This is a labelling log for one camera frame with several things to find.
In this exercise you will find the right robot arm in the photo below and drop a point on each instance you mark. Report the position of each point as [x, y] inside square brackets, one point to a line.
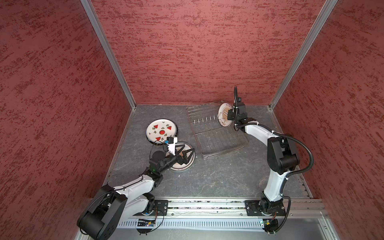
[290, 159]

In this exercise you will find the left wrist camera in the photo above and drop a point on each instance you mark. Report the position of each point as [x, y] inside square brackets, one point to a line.
[171, 144]

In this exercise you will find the left corner aluminium profile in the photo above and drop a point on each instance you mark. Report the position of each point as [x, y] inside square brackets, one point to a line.
[97, 26]

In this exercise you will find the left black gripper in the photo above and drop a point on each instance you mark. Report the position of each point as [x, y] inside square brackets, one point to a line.
[185, 160]

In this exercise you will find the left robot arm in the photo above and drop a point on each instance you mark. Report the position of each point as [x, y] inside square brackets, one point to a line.
[101, 217]

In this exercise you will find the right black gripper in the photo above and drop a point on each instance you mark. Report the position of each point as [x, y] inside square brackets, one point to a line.
[229, 114]

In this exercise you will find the right corner aluminium profile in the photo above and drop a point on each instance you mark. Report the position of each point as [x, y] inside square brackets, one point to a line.
[313, 33]

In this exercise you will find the black striped rim plate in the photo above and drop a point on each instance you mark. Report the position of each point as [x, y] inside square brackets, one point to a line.
[174, 133]

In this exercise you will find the corner aluminium profile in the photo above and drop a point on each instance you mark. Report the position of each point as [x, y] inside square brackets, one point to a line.
[97, 26]
[313, 33]

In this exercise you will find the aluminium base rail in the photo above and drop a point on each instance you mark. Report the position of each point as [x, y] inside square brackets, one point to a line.
[233, 215]

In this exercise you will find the wire dish rack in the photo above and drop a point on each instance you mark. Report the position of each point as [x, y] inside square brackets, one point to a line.
[213, 139]

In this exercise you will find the connector board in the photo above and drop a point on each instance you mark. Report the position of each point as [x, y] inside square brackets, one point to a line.
[146, 223]
[270, 226]

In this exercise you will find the left connector board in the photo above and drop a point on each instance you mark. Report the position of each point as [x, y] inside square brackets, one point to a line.
[146, 223]

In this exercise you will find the watermelon blue rim plate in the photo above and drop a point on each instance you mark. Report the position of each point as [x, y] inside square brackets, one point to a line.
[159, 129]

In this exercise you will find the right connector board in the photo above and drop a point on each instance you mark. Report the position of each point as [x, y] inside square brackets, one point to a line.
[270, 226]

